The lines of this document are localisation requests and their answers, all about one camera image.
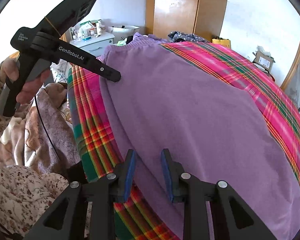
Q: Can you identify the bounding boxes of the pink plaid blanket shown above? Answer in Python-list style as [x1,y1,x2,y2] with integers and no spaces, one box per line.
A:
[67,40,300,240]

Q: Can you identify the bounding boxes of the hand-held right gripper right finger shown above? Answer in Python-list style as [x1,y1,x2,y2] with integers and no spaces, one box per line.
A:
[160,148,277,240]

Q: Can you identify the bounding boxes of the white nightstand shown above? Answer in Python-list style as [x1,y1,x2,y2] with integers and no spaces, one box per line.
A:
[70,31,115,58]

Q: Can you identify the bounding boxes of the navy floral cloth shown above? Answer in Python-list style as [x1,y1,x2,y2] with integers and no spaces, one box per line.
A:
[168,31,210,43]

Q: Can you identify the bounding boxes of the beige plush blanket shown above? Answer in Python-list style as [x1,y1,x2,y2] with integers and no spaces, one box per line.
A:
[0,82,84,175]

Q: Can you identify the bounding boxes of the wooden wardrobe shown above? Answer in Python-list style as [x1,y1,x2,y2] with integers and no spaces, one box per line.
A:
[145,0,230,42]

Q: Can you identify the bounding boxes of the group of toiletry bottles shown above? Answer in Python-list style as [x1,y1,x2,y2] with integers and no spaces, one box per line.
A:
[70,19,107,41]

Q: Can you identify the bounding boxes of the black cable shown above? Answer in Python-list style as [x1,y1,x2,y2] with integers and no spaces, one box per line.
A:
[34,94,59,160]

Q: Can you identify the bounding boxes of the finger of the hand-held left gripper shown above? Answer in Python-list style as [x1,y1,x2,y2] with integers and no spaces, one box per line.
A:
[84,54,122,83]

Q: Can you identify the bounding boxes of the purple fleece pants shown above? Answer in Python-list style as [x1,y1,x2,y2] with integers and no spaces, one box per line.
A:
[99,32,300,240]

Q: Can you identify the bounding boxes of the purple top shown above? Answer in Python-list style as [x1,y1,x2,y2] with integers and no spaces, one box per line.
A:
[132,32,163,43]

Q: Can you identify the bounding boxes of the yellow box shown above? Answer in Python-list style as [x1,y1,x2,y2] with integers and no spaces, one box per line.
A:
[212,37,232,49]

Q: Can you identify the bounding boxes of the person's floral clothing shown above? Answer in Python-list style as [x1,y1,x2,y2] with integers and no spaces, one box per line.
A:
[0,152,70,239]

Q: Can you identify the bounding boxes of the crumpled white plastic bag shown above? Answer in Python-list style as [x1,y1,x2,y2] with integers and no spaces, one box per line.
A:
[255,45,273,55]

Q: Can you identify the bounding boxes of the cardboard box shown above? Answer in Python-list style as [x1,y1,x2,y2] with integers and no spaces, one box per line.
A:
[252,50,275,73]

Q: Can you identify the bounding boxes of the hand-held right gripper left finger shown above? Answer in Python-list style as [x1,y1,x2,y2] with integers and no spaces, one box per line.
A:
[24,149,137,240]

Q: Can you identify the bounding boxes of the person's left hand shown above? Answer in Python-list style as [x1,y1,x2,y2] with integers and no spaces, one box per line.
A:
[1,56,52,105]

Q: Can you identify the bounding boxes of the white shopping bag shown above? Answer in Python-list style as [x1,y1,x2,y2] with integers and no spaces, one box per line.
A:
[107,25,140,43]

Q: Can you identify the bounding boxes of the wooden door frame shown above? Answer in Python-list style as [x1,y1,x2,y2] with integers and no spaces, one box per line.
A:
[280,22,300,90]

